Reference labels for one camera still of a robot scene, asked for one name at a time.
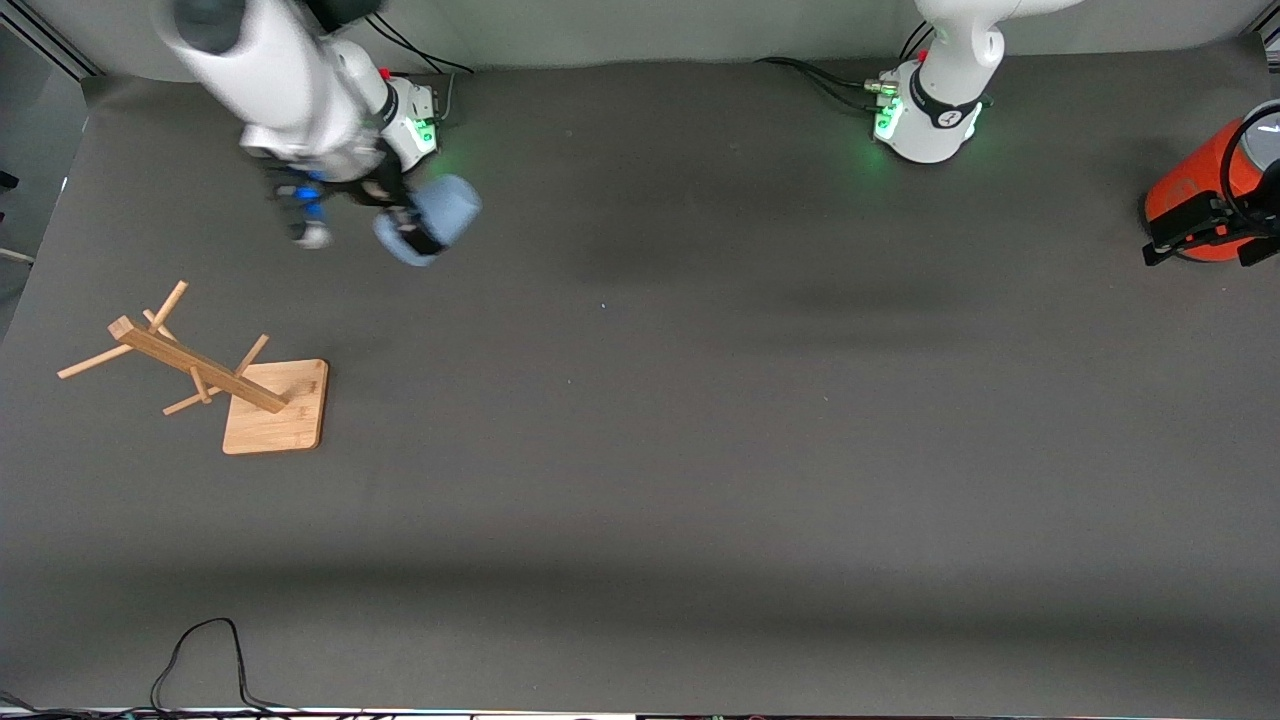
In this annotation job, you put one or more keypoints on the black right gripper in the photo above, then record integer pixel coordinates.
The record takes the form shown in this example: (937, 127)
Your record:
(378, 190)

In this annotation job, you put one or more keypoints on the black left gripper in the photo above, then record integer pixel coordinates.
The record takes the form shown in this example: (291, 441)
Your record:
(1271, 194)

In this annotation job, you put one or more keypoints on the light blue cup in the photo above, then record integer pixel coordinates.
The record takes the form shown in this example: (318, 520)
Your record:
(450, 210)

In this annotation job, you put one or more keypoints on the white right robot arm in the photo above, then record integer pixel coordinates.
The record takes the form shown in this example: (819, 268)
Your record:
(290, 80)

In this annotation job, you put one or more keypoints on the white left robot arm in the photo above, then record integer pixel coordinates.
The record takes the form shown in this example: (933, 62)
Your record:
(945, 70)

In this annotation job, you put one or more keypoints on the wooden cup rack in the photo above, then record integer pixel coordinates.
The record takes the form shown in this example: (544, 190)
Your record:
(275, 410)

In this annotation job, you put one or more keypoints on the orange can with grey lid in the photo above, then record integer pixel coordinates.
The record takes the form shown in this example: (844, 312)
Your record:
(1185, 190)

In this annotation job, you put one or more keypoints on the dark grey table cloth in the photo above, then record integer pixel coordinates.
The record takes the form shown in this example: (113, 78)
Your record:
(700, 450)

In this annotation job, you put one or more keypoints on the aluminium frame rail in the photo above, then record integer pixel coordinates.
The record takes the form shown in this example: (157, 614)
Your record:
(60, 45)

